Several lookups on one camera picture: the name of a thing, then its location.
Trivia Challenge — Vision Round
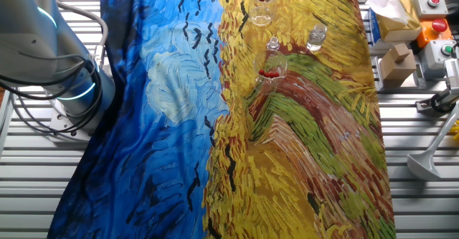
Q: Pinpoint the empty clear glass beaker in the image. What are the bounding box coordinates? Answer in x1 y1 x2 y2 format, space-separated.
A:
247 0 281 28

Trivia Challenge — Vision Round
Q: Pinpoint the clear glass bottle stopper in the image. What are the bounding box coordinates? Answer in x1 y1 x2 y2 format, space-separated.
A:
266 36 281 52

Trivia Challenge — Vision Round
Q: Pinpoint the small clear glass bottle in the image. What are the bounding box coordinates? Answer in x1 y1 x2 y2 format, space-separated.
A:
306 22 328 52

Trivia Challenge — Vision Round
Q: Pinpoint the glass beaker holding droppers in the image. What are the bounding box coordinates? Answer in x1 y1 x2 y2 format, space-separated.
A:
252 49 289 98

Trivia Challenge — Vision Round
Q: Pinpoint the blue plastic packet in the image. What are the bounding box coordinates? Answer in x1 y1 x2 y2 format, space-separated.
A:
368 7 383 46

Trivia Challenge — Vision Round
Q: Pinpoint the yellow tissue pack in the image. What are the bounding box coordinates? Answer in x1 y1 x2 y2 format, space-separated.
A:
367 0 423 42

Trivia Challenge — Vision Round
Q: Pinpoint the small cardboard box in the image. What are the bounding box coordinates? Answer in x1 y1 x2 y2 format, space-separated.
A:
389 43 412 63

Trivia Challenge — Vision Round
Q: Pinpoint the large cardboard box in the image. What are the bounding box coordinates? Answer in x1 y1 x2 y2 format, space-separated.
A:
379 50 419 82

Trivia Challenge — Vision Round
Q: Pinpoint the grey box red button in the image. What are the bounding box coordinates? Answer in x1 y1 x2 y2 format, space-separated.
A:
411 0 449 20

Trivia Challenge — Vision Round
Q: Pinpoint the orange box red button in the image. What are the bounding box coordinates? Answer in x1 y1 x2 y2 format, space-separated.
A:
415 18 455 49

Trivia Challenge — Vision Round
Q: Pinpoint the Van Gogh print tablecloth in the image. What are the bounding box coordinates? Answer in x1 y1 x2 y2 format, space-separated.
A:
46 0 397 239

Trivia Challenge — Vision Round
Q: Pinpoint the grey box green button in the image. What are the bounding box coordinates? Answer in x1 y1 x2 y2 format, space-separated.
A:
418 39 456 80

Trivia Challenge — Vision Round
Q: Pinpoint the silver digital scale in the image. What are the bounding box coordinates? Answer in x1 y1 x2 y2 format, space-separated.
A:
372 54 428 91

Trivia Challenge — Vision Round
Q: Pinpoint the thick grey robot cable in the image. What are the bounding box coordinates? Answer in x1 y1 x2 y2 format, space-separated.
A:
57 0 110 71

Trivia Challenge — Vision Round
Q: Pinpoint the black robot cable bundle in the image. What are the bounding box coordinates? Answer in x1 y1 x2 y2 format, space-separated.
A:
0 54 105 136

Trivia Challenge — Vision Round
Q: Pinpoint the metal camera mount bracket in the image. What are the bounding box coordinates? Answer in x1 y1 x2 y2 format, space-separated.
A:
415 88 459 114

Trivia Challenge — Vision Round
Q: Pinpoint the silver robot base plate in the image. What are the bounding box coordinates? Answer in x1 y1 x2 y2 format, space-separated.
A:
48 98 96 143

